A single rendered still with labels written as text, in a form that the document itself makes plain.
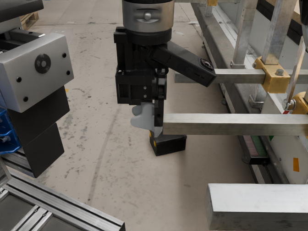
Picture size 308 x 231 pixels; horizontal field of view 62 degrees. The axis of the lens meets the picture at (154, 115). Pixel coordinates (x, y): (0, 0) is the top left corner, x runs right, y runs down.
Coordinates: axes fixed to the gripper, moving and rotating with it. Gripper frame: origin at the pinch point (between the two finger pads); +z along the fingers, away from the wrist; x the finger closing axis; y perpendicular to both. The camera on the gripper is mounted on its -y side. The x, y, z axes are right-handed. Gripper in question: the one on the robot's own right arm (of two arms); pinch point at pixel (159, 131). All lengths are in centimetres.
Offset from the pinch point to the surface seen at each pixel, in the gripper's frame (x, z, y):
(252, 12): -53, -9, -32
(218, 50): -74, 13, -27
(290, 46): -58, 5, -51
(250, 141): -11.2, 12.4, -23.7
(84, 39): -280, 83, 93
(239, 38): -54, 0, -29
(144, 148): -82, 83, 8
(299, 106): -5.0, -3.1, -28.5
